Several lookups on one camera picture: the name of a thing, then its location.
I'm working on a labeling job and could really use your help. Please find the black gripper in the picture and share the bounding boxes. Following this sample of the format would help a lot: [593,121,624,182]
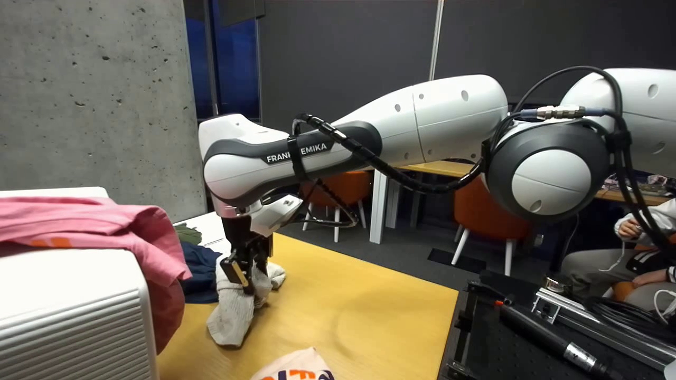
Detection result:
[219,209,275,294]

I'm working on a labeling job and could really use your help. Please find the white towel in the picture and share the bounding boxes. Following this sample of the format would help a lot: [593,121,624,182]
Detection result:
[207,261,288,349]

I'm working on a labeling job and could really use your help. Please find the peach shirt with orange print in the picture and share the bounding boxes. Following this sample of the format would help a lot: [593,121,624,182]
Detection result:
[252,347,335,380]

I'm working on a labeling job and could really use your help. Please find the white sleeved forearm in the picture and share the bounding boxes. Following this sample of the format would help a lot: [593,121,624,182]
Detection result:
[613,199,676,249]

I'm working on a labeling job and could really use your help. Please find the dark blue cloth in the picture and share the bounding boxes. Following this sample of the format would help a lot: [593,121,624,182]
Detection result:
[178,240,224,304]

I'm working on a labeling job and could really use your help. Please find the white paper pad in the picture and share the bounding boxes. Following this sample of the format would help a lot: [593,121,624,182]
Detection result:
[178,209,229,248]

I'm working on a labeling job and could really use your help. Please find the green cloth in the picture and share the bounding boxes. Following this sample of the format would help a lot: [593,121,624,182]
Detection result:
[173,223,202,248]

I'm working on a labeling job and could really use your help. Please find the orange chair with white legs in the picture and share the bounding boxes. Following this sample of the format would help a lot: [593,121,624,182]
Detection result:
[450,175,536,280]
[301,168,373,246]

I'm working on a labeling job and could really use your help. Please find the magenta pink cloth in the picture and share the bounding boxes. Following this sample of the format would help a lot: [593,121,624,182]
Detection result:
[0,197,193,354]

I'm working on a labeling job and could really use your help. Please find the white plastic ribbed box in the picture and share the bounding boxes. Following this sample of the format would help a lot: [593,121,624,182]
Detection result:
[0,186,159,380]

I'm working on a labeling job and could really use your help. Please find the black equipment case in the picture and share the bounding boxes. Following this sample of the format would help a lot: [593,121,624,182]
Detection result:
[442,271,676,380]

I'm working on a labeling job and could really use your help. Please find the folded black silver tripod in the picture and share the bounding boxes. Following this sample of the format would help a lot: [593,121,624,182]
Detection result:
[491,276,676,380]

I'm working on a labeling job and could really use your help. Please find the grey trousered legs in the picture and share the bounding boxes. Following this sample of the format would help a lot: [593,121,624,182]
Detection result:
[560,246,676,314]

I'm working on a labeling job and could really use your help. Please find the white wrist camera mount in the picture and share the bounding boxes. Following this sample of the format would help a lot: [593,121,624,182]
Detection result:
[248,194,304,239]

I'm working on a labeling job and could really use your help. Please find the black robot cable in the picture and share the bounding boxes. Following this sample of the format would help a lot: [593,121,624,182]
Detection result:
[285,63,676,284]

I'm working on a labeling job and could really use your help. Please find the long wooden wall desk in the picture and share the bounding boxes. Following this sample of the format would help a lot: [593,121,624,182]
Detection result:
[368,157,676,246]

